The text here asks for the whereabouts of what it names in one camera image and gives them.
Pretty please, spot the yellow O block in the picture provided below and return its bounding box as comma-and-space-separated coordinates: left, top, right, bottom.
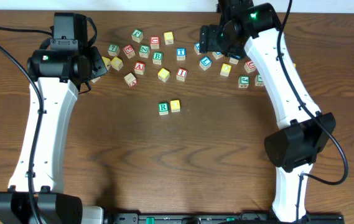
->
220, 63, 231, 77
170, 100, 181, 113

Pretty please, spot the green B block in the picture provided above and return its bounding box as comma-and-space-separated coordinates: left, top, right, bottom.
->
152, 52, 164, 65

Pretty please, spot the green R block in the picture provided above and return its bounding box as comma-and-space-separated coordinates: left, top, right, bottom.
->
158, 102, 169, 115

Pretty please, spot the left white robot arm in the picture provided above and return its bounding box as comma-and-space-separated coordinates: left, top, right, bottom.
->
0, 12, 108, 223

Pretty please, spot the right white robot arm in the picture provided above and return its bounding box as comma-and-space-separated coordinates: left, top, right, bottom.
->
199, 0, 336, 223

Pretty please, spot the blue P block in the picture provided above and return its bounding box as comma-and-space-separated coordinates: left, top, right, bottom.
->
212, 52, 223, 60

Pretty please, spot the blue 2 block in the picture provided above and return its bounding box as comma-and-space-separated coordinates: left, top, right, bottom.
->
194, 42, 201, 55

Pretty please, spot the blue L block left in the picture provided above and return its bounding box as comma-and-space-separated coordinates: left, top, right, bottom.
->
199, 56, 212, 70

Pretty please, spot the blue 5 block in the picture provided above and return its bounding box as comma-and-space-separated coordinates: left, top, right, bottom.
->
229, 58, 240, 64

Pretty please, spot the blue T block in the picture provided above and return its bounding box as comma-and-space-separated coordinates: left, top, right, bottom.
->
176, 48, 186, 60

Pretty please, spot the yellow block top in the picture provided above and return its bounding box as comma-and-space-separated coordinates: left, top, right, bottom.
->
164, 32, 174, 45

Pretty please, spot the yellow block far left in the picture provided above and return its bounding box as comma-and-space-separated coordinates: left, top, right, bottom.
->
102, 57, 111, 70

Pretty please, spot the red U block right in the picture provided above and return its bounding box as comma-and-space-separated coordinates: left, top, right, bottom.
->
244, 60, 256, 73

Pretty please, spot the red u block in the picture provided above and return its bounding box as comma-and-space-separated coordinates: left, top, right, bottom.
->
244, 60, 256, 73
150, 36, 160, 49

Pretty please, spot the green 7 block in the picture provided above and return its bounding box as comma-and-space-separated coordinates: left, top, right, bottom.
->
108, 44, 119, 57

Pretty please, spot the red I block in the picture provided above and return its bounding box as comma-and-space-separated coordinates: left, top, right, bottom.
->
176, 68, 188, 82

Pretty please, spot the green V block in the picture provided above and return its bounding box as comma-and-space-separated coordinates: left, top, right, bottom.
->
91, 77, 101, 83

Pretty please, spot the green J block right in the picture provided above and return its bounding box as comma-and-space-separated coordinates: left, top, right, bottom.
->
238, 75, 250, 88

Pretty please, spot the green j block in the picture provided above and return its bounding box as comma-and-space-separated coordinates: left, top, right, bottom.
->
131, 29, 144, 43
238, 75, 250, 88

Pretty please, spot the yellow block beside left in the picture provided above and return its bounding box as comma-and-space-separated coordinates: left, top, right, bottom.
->
111, 57, 124, 71

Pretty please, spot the red U block top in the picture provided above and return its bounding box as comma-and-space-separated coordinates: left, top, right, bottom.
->
150, 36, 160, 49

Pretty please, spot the red E block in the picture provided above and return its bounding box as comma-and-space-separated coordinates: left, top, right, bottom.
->
123, 44, 135, 58

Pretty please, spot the yellow block centre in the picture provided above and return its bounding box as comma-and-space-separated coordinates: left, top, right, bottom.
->
158, 68, 170, 82

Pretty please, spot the green 4 block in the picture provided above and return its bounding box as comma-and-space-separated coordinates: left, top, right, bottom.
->
255, 74, 264, 86

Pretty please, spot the green J block top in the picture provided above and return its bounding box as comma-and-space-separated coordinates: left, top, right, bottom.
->
131, 29, 144, 43

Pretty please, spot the green N block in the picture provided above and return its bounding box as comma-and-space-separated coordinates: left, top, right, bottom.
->
139, 45, 150, 58

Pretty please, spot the red A block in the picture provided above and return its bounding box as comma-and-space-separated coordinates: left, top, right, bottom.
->
134, 62, 146, 75

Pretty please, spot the tilted red wooden block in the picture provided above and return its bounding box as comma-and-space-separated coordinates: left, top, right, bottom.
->
124, 73, 137, 87

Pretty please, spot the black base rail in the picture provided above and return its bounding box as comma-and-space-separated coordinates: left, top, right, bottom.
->
108, 212, 345, 224

